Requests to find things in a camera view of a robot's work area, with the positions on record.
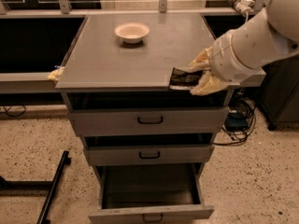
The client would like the black rxbar chocolate bar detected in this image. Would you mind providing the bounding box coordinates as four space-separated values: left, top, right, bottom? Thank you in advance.
168 68 203 91

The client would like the white power strip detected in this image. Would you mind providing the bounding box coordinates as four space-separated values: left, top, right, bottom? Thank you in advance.
227 0 253 16

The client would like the dark grey cabinet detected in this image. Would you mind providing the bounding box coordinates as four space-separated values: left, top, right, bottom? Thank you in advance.
257 56 299 131

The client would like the grey aluminium rail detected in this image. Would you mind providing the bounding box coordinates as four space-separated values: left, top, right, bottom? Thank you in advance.
0 68 266 94

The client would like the white bowl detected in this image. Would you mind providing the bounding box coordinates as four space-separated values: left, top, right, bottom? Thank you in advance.
114 22 150 44

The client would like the grey drawer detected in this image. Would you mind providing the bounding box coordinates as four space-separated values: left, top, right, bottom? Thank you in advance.
84 145 214 166
89 163 214 224
68 107 228 136

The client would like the grey drawer cabinet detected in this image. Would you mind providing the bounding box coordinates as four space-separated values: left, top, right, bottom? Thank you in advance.
55 12 241 224

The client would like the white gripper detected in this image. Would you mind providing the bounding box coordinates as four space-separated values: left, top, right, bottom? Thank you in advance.
181 31 260 96

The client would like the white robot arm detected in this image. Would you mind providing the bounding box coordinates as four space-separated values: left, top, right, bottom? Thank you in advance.
185 0 299 96

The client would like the black cable left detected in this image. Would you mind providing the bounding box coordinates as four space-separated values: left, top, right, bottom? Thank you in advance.
0 105 27 118

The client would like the yellow tape piece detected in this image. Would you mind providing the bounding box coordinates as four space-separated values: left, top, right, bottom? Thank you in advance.
48 67 64 82

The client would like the black cable bundle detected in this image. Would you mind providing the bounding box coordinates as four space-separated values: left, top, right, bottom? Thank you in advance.
214 96 257 147

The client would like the black floor stand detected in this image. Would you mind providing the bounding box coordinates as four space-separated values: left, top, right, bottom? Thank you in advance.
0 150 71 224

